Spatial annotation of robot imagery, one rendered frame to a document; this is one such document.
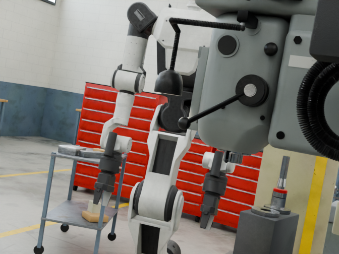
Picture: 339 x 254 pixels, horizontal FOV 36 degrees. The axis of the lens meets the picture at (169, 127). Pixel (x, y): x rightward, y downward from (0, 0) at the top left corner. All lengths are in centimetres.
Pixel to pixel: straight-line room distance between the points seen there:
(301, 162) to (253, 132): 182
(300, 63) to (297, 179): 191
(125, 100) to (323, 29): 135
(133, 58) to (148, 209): 61
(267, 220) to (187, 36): 80
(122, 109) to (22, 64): 1007
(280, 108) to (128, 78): 107
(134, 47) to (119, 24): 989
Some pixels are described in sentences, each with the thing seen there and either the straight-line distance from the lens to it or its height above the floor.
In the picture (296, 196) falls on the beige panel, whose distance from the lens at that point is 301.
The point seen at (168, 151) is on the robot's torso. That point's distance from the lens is 204.
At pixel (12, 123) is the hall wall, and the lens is 1211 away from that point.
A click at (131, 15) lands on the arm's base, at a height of 172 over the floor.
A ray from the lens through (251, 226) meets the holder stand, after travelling 164.
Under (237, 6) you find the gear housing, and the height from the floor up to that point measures 164.
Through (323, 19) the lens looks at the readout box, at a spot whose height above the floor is 157.
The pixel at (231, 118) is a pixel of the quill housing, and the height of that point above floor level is 139.
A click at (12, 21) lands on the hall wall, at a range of 1177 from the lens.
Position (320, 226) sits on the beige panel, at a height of 86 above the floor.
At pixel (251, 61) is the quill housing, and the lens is 118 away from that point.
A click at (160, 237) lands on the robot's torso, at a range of 202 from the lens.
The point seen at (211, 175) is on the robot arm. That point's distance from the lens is 195.
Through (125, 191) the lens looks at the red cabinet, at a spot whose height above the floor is 16.
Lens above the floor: 141
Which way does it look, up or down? 3 degrees down
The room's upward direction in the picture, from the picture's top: 10 degrees clockwise
